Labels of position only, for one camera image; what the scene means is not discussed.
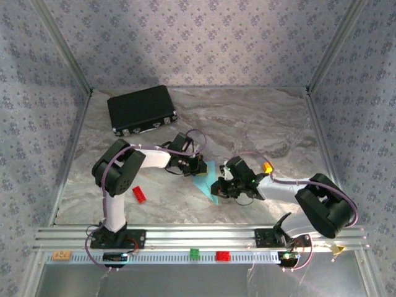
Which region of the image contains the light blue paper sheet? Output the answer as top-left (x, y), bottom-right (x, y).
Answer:
top-left (191, 160), bottom-right (221, 205)

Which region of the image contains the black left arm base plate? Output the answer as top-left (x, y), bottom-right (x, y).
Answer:
top-left (90, 229), bottom-right (147, 249)

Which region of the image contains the slotted grey cable duct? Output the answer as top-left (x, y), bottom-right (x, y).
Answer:
top-left (45, 251), bottom-right (281, 265)

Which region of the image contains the aluminium side rail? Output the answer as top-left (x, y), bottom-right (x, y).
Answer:
top-left (304, 92), bottom-right (352, 225)
top-left (49, 92), bottom-right (93, 226)

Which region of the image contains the long red toy brick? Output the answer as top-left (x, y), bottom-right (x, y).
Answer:
top-left (132, 186), bottom-right (147, 204)

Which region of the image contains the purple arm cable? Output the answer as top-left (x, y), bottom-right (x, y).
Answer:
top-left (236, 150), bottom-right (359, 273)
top-left (85, 129), bottom-right (207, 273)

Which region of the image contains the black hard case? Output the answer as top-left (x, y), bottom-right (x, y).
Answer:
top-left (106, 85), bottom-right (178, 137)

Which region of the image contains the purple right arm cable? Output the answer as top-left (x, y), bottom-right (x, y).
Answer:
top-left (236, 150), bottom-right (359, 273)

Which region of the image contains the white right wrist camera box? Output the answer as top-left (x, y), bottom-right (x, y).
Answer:
top-left (218, 165), bottom-right (232, 182)

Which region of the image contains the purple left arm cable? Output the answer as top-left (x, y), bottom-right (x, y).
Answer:
top-left (85, 129), bottom-right (207, 273)

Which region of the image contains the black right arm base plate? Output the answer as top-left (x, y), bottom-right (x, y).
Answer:
top-left (254, 228), bottom-right (312, 248)

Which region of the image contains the aluminium mounting rail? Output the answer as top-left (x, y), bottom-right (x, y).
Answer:
top-left (32, 225), bottom-right (371, 252)

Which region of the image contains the aluminium corner post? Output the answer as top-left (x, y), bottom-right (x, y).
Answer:
top-left (32, 0), bottom-right (94, 95)
top-left (305, 0), bottom-right (369, 95)

